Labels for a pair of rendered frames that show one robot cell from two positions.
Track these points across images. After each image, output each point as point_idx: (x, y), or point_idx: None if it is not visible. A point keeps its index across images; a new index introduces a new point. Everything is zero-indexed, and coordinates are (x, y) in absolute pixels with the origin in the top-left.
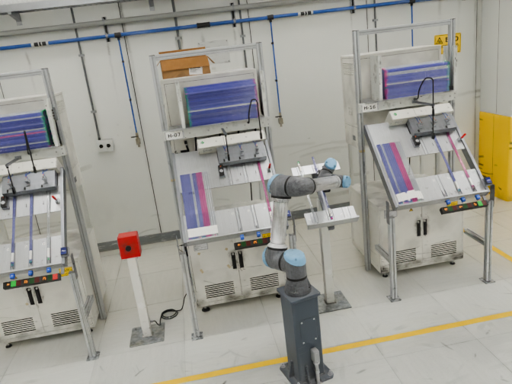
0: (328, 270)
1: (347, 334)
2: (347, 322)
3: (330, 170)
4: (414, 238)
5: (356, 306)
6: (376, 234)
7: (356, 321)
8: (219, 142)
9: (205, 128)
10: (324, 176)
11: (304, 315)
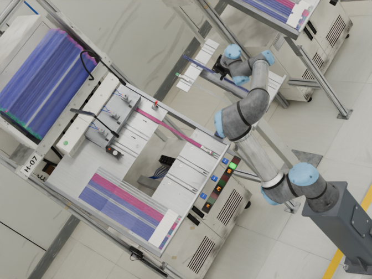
0: (279, 144)
1: (354, 185)
2: (339, 173)
3: (238, 58)
4: (310, 45)
5: (326, 150)
6: (278, 71)
7: (344, 165)
8: (81, 126)
9: (55, 125)
10: (240, 70)
11: (349, 213)
